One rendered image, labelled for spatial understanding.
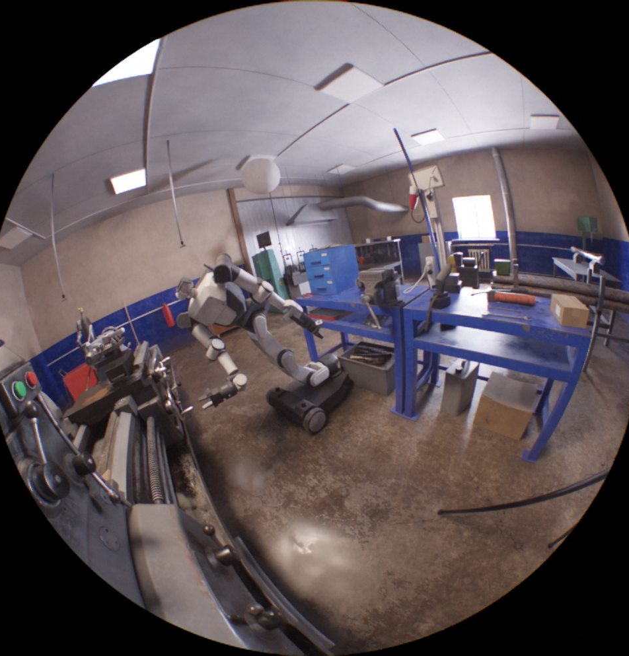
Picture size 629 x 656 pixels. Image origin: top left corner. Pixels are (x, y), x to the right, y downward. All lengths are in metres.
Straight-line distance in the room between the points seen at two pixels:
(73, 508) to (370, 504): 1.27
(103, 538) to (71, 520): 0.09
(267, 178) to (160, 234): 2.70
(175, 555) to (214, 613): 0.17
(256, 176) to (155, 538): 4.31
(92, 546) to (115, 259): 5.24
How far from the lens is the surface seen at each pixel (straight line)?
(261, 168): 4.20
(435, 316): 1.22
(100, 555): 0.56
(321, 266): 1.93
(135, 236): 5.47
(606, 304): 2.73
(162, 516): 0.69
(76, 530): 0.53
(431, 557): 1.30
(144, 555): 0.63
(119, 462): 0.91
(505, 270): 2.56
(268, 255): 4.84
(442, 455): 1.55
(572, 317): 1.25
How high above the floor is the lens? 1.26
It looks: 20 degrees down
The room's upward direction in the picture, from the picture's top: 13 degrees counter-clockwise
